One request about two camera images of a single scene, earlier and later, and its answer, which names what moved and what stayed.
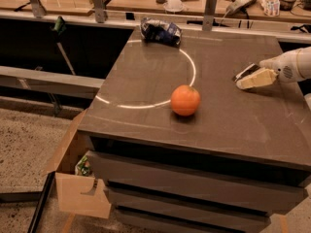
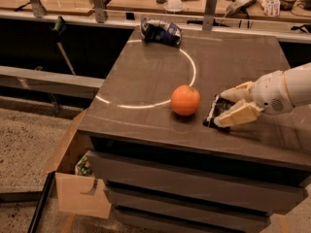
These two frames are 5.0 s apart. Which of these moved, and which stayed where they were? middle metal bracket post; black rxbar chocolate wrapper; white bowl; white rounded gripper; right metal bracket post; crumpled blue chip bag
Moved: black rxbar chocolate wrapper; white rounded gripper
Stayed: middle metal bracket post; right metal bracket post; crumpled blue chip bag; white bowl
